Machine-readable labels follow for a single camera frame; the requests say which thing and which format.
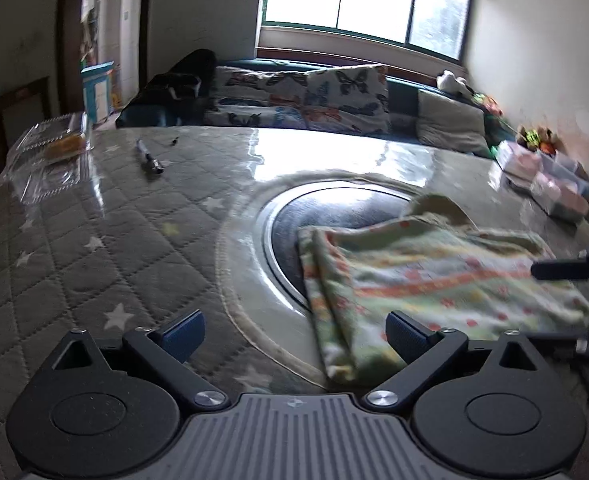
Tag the small colourful toys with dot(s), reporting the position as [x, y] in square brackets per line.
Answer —
[539, 140]

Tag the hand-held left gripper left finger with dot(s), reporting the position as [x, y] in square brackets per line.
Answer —
[184, 332]

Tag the white plush toy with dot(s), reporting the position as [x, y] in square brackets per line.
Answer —
[453, 82]

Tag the dark clothing pile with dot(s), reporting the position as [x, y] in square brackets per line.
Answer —
[174, 90]

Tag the blue and white small cabinet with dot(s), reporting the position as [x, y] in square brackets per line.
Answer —
[98, 92]

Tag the mushroom print children's shirt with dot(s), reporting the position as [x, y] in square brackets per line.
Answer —
[424, 285]

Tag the butterfly print cushion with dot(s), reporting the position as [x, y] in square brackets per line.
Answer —
[304, 100]

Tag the clear plastic storage boxes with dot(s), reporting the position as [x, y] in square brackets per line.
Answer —
[549, 182]

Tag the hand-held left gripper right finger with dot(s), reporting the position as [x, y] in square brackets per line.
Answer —
[405, 332]

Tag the green framed window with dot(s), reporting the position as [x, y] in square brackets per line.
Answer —
[364, 0]

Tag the round black hotplate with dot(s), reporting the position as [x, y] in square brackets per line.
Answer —
[294, 230]

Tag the teal sofa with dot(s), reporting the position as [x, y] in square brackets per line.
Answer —
[402, 105]

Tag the black marker pen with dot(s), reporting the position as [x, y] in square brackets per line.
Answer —
[149, 158]

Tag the plain grey cushion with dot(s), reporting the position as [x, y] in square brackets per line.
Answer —
[449, 122]

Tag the clear plastic clamshell container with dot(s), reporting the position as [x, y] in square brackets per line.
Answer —
[49, 155]

